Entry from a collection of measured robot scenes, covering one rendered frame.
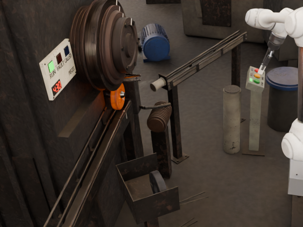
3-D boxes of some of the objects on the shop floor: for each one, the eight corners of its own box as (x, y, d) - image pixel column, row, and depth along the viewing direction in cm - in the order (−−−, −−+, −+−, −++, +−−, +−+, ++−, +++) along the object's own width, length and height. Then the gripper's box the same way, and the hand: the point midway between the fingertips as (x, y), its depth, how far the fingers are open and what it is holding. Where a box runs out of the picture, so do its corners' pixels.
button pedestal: (241, 156, 298) (243, 82, 265) (243, 137, 317) (245, 65, 284) (264, 158, 294) (269, 83, 261) (265, 138, 313) (269, 66, 280)
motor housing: (153, 180, 286) (144, 116, 257) (160, 160, 303) (153, 98, 275) (171, 182, 282) (164, 117, 254) (177, 161, 300) (172, 99, 271)
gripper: (269, 35, 255) (254, 67, 269) (269, 43, 245) (253, 76, 259) (281, 39, 255) (265, 70, 269) (281, 47, 244) (264, 80, 258)
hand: (261, 69), depth 262 cm, fingers closed
